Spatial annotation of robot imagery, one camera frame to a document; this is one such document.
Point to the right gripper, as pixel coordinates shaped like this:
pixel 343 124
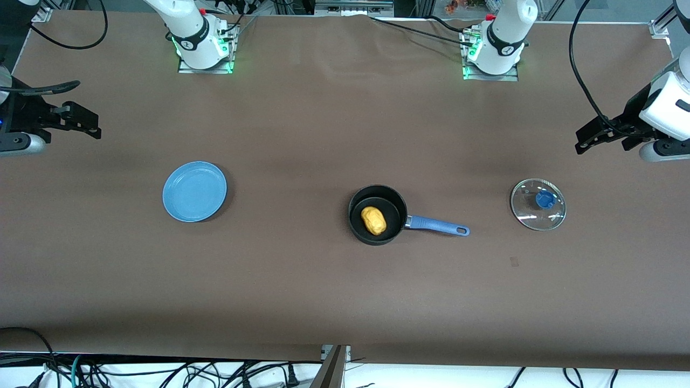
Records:
pixel 29 113

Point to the aluminium profile bar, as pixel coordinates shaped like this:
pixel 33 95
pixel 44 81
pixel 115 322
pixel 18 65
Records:
pixel 353 6

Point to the aluminium frame corner bracket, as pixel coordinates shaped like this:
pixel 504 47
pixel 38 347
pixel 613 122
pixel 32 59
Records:
pixel 42 15
pixel 660 29

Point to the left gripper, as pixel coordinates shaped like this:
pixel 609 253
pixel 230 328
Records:
pixel 629 115

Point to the brown table support beam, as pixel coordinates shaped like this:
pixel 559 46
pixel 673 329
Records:
pixel 331 372

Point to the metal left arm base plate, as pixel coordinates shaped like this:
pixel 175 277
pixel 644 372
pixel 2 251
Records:
pixel 490 77

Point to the blue round plate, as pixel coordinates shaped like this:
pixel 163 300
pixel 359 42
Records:
pixel 194 191

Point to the glass lid with blue knob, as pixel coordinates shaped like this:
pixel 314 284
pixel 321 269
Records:
pixel 525 213

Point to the black power plug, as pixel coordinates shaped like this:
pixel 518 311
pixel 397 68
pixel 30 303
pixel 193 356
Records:
pixel 292 376

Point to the yellow potato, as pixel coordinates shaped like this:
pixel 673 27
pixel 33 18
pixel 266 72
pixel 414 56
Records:
pixel 373 221

